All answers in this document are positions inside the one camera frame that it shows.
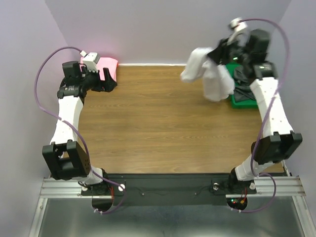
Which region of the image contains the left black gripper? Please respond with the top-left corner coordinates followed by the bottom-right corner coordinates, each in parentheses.
top-left (79, 65), bottom-right (117, 92)

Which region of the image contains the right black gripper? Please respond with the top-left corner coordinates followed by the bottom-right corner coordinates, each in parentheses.
top-left (202, 35), bottom-right (249, 68)

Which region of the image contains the white t shirt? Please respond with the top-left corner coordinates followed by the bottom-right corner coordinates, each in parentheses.
top-left (180, 47), bottom-right (235, 102)

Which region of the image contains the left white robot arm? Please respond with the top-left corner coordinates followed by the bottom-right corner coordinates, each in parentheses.
top-left (42, 57), bottom-right (118, 195)

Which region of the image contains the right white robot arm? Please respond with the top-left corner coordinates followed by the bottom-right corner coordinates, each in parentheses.
top-left (207, 29), bottom-right (303, 193)

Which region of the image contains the pink folded t shirt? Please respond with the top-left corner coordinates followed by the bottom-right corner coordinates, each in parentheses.
top-left (80, 56), bottom-right (119, 82)

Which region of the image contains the dark grey t shirt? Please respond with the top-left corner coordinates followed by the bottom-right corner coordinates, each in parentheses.
top-left (232, 66), bottom-right (255, 103)

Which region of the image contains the green plastic bin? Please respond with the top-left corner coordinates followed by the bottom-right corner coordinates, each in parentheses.
top-left (226, 63), bottom-right (258, 109)

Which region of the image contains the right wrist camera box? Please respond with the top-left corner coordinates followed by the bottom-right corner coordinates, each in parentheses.
top-left (229, 18), bottom-right (248, 41)

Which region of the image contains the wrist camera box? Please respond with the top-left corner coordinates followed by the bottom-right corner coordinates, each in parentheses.
top-left (229, 18), bottom-right (248, 41)
top-left (79, 50), bottom-right (100, 73)

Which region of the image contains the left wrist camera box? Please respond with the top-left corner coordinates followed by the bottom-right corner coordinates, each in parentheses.
top-left (79, 50), bottom-right (100, 73)

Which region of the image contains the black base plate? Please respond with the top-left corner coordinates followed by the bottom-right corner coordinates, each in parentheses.
top-left (81, 173), bottom-right (256, 213)

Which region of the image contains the aluminium frame rail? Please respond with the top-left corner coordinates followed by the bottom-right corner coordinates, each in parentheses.
top-left (29, 174), bottom-right (316, 237)

